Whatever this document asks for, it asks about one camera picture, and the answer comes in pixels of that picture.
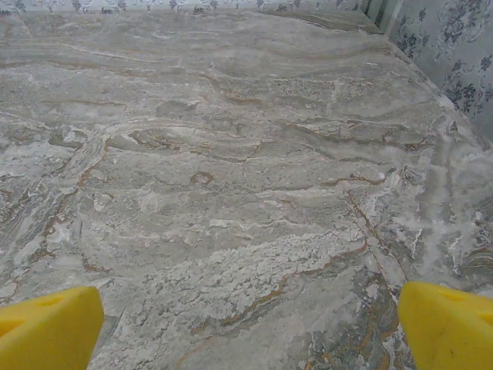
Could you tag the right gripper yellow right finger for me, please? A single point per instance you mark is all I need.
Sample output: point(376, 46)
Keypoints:
point(450, 331)

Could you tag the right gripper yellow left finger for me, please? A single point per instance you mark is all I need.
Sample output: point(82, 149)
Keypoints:
point(46, 331)

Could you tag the aluminium frame post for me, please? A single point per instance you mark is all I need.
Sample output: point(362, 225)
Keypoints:
point(376, 15)

